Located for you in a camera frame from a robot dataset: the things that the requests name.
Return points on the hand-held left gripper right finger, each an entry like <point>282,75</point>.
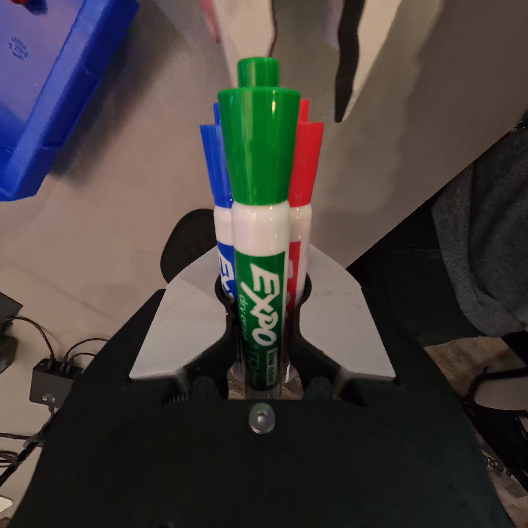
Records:
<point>342,330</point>

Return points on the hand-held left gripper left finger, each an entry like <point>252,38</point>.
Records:
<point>181,330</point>

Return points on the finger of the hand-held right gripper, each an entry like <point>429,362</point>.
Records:
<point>243,29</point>
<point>383,24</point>

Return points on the green dry-erase marker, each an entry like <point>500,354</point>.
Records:
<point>260,156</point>

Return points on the blue dry-erase marker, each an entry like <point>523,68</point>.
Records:
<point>216,165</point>

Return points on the red dry-erase marker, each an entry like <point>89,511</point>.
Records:
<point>307,165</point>

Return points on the blue plastic bin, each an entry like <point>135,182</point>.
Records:
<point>49,103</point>

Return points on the black charging hub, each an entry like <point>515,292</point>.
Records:
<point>51,385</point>

